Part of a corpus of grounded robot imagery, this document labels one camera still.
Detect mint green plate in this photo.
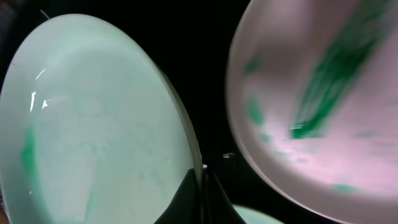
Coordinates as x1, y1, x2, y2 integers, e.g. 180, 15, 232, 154
1, 14, 203, 224
233, 204, 284, 224

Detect white plate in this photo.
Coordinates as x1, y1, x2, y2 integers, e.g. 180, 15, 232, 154
226, 0, 397, 223

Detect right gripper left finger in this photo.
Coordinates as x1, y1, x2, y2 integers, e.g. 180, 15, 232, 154
155, 169, 199, 224

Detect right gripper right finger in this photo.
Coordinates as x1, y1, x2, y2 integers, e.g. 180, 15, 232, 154
203, 168, 246, 224

